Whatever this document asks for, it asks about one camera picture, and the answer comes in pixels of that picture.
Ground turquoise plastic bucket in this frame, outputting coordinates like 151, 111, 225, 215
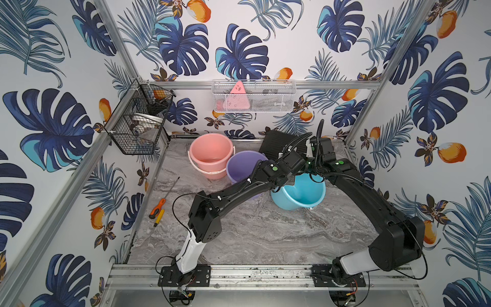
271, 173, 326, 211

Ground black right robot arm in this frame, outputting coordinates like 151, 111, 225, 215
308, 137, 425, 280

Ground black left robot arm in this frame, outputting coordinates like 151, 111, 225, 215
176, 151, 307, 275

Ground purple plastic bucket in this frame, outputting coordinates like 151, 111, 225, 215
226, 150, 267, 184

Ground pink plastic bucket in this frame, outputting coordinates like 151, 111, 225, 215
187, 133, 236, 180

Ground black plastic tool case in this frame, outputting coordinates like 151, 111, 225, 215
259, 130, 297, 160

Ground pink triangular object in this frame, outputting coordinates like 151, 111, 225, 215
222, 81, 251, 111

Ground white wire shelf basket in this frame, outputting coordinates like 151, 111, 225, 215
211, 80, 297, 113

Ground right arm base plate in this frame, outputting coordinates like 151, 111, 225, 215
310, 264, 366, 288

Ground aluminium front rail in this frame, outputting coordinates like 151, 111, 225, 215
106, 265, 419, 291

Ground yellow handled screwdriver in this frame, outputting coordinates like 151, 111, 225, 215
153, 209, 165, 228

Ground orange handled screwdriver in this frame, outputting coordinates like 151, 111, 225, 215
149, 177, 180, 220

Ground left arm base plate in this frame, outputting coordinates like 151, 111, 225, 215
158, 264, 212, 287

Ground black wire basket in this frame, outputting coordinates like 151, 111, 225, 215
104, 79, 176, 156

